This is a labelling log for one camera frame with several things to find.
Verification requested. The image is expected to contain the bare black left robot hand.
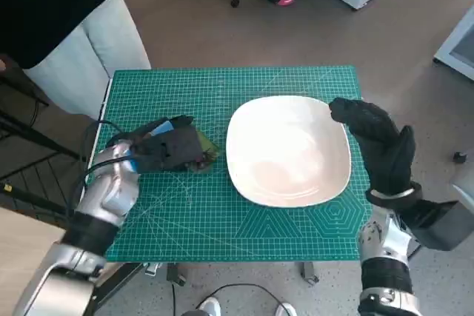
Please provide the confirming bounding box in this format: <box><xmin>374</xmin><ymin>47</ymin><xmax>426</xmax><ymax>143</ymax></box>
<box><xmin>131</xmin><ymin>115</ymin><xmax>196</xmax><ymax>146</ymax></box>

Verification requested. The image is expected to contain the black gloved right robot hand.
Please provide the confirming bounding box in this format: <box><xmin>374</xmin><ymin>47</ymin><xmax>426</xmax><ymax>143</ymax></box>
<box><xmin>328</xmin><ymin>96</ymin><xmax>418</xmax><ymax>195</ymax></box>

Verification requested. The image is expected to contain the red toy grape bunch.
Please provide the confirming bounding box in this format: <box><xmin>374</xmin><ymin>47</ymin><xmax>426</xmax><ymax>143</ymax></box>
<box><xmin>184</xmin><ymin>130</ymin><xmax>222</xmax><ymax>175</ymax></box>

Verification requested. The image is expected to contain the white square plate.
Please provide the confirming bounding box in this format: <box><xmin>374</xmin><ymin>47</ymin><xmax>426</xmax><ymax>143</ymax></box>
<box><xmin>225</xmin><ymin>95</ymin><xmax>352</xmax><ymax>208</ymax></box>

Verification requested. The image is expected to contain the grey furniture piece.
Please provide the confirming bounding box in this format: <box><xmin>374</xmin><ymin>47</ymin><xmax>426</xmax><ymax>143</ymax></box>
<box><xmin>451</xmin><ymin>173</ymin><xmax>474</xmax><ymax>204</ymax></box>

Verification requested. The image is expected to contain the green cutting mat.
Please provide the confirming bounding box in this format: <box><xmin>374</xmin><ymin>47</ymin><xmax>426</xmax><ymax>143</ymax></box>
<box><xmin>96</xmin><ymin>65</ymin><xmax>371</xmax><ymax>262</ymax></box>

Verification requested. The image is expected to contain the black metal rack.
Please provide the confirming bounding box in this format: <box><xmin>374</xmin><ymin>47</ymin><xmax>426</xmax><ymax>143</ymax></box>
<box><xmin>0</xmin><ymin>67</ymin><xmax>93</xmax><ymax>217</ymax></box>

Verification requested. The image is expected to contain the white appliance with grille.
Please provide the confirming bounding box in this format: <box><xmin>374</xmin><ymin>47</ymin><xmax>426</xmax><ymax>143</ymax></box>
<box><xmin>433</xmin><ymin>8</ymin><xmax>474</xmax><ymax>82</ymax></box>

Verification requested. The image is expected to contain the light wooden desk top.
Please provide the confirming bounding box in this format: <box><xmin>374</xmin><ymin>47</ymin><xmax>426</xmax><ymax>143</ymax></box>
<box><xmin>0</xmin><ymin>206</ymin><xmax>75</xmax><ymax>316</ymax></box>

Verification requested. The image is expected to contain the white shoe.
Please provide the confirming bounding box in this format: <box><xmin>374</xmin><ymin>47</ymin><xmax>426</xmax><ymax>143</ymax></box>
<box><xmin>199</xmin><ymin>296</ymin><xmax>222</xmax><ymax>316</ymax></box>
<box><xmin>276</xmin><ymin>301</ymin><xmax>297</xmax><ymax>316</ymax></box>

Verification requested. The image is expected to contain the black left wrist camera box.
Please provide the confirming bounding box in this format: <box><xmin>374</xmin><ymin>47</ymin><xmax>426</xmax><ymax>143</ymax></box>
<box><xmin>135</xmin><ymin>126</ymin><xmax>205</xmax><ymax>173</ymax></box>

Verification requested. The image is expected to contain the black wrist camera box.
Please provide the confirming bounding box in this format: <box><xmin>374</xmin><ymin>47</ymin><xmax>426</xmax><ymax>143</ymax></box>
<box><xmin>135</xmin><ymin>126</ymin><xmax>205</xmax><ymax>173</ymax></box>
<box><xmin>398</xmin><ymin>199</ymin><xmax>460</xmax><ymax>252</ymax></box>

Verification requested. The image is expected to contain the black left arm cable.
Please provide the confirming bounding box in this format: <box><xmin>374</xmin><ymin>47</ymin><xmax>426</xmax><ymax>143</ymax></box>
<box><xmin>67</xmin><ymin>119</ymin><xmax>138</xmax><ymax>221</ymax></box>

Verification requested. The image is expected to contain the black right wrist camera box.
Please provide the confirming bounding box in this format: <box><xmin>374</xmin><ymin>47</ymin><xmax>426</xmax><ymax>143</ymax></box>
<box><xmin>398</xmin><ymin>199</ymin><xmax>460</xmax><ymax>252</ymax></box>

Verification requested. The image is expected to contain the grey table leg bracket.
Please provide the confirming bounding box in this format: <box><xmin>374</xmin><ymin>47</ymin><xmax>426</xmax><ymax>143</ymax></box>
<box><xmin>300</xmin><ymin>262</ymin><xmax>320</xmax><ymax>286</ymax></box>
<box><xmin>166</xmin><ymin>262</ymin><xmax>186</xmax><ymax>286</ymax></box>

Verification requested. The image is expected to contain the black floor cable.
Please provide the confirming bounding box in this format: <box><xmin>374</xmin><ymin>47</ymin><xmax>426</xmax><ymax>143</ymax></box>
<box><xmin>192</xmin><ymin>282</ymin><xmax>286</xmax><ymax>316</ymax></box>

